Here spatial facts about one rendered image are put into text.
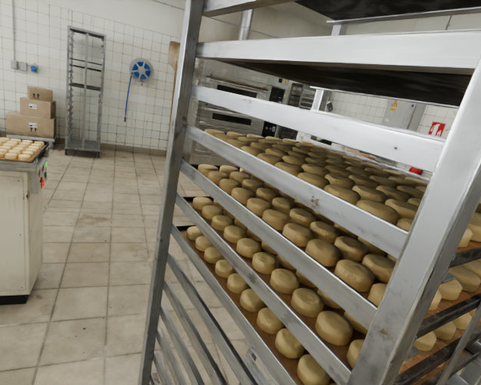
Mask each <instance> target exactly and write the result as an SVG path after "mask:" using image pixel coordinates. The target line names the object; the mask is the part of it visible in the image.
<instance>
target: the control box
mask: <svg viewBox="0 0 481 385"><path fill-rule="evenodd" d="M46 162H47V158H40V159H39V160H38V161H37V171H36V172H30V175H31V194H38V193H39V191H40V190H41V189H42V184H43V186H44V183H45V182H46V181H47V177H45V176H44V174H45V172H47V167H46ZM43 166H44V171H43ZM39 170H40V175H39ZM41 177H43V179H44V180H43V183H41V182H40V178H41Z"/></svg>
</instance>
